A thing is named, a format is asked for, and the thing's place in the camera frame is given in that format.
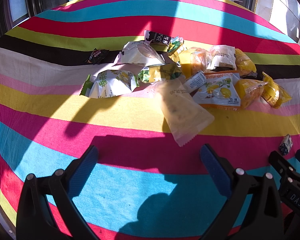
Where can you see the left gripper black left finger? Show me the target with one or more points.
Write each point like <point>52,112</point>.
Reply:
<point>34,216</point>

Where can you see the green yellow garlic pea packet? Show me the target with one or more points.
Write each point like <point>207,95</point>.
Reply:
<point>158,73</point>

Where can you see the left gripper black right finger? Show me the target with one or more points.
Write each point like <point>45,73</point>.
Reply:
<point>263,220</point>

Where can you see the dark chocolate snack packet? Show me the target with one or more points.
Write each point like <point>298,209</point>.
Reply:
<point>157,38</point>

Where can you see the striped colourful tablecloth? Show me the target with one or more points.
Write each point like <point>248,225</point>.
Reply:
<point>144,185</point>

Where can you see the white bun packet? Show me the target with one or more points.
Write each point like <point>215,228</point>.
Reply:
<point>221,56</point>

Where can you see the orange white lemon snack packet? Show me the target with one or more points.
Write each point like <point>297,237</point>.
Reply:
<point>219,91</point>

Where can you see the small blue white candy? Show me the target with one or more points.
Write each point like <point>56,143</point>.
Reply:
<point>286,145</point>

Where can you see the yellow cake packet front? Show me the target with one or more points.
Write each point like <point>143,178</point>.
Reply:
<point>249,90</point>

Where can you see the green white ginkgo snack packet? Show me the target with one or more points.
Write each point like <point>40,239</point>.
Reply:
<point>109,83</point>

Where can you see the yellow cake packet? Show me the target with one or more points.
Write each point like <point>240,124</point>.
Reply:
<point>244,64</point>
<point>249,90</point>
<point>274,94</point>
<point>194,60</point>

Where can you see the small white barcode packet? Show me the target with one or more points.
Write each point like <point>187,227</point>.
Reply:
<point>195,81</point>

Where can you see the white pastry packet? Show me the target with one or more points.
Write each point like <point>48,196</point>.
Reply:
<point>139,53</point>

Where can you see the small black candy packet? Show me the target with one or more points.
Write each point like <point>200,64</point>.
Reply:
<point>97,55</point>

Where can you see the translucent cracker packet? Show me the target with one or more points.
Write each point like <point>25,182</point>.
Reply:
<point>185,117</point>

